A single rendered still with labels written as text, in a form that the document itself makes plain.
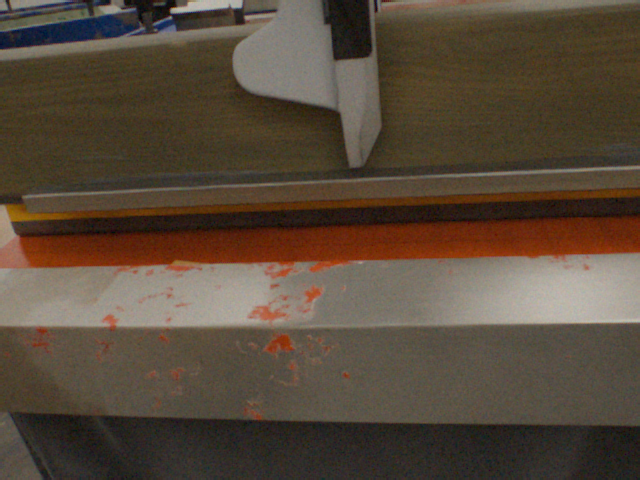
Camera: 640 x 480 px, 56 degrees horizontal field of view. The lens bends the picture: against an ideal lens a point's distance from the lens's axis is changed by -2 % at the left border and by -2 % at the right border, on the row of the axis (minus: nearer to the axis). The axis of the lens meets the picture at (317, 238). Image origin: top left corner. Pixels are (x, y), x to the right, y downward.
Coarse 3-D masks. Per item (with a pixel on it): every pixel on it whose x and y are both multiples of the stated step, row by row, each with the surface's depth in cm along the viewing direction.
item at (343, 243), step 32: (0, 256) 32; (32, 256) 32; (64, 256) 31; (96, 256) 31; (128, 256) 30; (160, 256) 30; (192, 256) 30; (224, 256) 29; (256, 256) 29; (288, 256) 29; (320, 256) 28; (352, 256) 28
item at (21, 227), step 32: (32, 224) 33; (64, 224) 33; (96, 224) 33; (128, 224) 32; (160, 224) 32; (192, 224) 32; (224, 224) 32; (256, 224) 31; (288, 224) 31; (320, 224) 31; (352, 224) 31
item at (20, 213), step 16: (560, 192) 28; (576, 192) 28; (592, 192) 28; (608, 192) 28; (624, 192) 28; (16, 208) 33; (160, 208) 32; (176, 208) 32; (192, 208) 31; (208, 208) 31; (224, 208) 31; (240, 208) 31; (256, 208) 31; (272, 208) 31; (288, 208) 31; (304, 208) 31
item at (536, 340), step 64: (448, 0) 82; (512, 0) 81; (576, 256) 19; (0, 320) 19; (64, 320) 19; (128, 320) 18; (192, 320) 18; (256, 320) 18; (320, 320) 17; (384, 320) 17; (448, 320) 17; (512, 320) 16; (576, 320) 16; (0, 384) 20; (64, 384) 20; (128, 384) 19; (192, 384) 19; (256, 384) 19; (320, 384) 18; (384, 384) 18; (448, 384) 18; (512, 384) 17; (576, 384) 17
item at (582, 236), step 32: (384, 224) 31; (416, 224) 30; (448, 224) 30; (480, 224) 29; (512, 224) 29; (544, 224) 29; (576, 224) 28; (608, 224) 28; (384, 256) 28; (416, 256) 27; (448, 256) 27; (480, 256) 27; (512, 256) 26
